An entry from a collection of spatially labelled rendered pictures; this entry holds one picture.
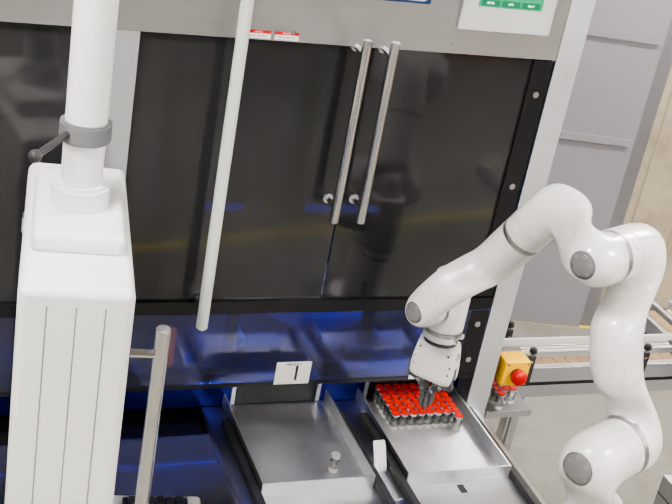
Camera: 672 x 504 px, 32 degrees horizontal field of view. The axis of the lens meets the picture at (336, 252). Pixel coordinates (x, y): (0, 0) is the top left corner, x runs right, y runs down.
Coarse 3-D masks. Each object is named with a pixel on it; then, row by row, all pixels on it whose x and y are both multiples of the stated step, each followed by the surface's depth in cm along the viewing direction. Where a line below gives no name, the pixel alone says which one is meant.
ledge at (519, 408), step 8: (488, 400) 302; (520, 400) 305; (488, 408) 299; (504, 408) 300; (512, 408) 301; (520, 408) 301; (528, 408) 302; (488, 416) 298; (496, 416) 299; (504, 416) 300; (512, 416) 300
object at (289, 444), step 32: (256, 416) 277; (288, 416) 280; (320, 416) 282; (256, 448) 266; (288, 448) 268; (320, 448) 270; (352, 448) 271; (256, 480) 254; (288, 480) 258; (320, 480) 254; (352, 480) 257
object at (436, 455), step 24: (360, 408) 288; (384, 432) 275; (408, 432) 282; (432, 432) 284; (480, 432) 284; (408, 456) 273; (432, 456) 275; (456, 456) 277; (480, 456) 278; (504, 456) 274; (408, 480) 263; (432, 480) 265; (456, 480) 268
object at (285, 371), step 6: (276, 366) 269; (282, 366) 269; (288, 366) 270; (294, 366) 270; (300, 366) 271; (306, 366) 271; (276, 372) 270; (282, 372) 270; (288, 372) 271; (294, 372) 271; (300, 372) 272; (306, 372) 272; (276, 378) 270; (282, 378) 271; (288, 378) 271; (300, 378) 273; (306, 378) 273
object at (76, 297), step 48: (48, 192) 203; (48, 240) 189; (96, 240) 191; (48, 288) 181; (96, 288) 183; (48, 336) 184; (96, 336) 185; (48, 384) 188; (96, 384) 190; (48, 432) 192; (96, 432) 194; (48, 480) 196; (96, 480) 198
